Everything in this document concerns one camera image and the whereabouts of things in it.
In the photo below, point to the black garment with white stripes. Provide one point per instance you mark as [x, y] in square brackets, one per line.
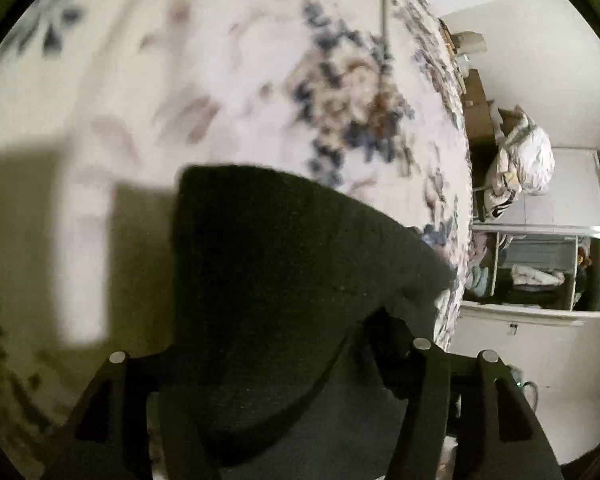
[280, 285]

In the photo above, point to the floral printed bed sheet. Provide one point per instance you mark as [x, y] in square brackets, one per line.
[205, 60]

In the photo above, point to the white folded garment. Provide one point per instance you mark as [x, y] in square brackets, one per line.
[536, 276]

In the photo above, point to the white bundle of bedding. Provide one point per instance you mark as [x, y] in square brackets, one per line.
[522, 160]

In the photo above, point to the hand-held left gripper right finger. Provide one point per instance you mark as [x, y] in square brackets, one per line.
[391, 356]

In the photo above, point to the white open shelf cabinet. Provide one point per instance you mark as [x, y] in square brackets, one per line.
[555, 195]

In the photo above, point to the brown cardboard box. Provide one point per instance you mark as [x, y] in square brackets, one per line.
[480, 110]

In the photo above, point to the pile of pastel clothes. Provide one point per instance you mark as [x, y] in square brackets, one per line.
[480, 272]

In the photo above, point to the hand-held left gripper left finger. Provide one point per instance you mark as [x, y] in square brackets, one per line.
[137, 410]

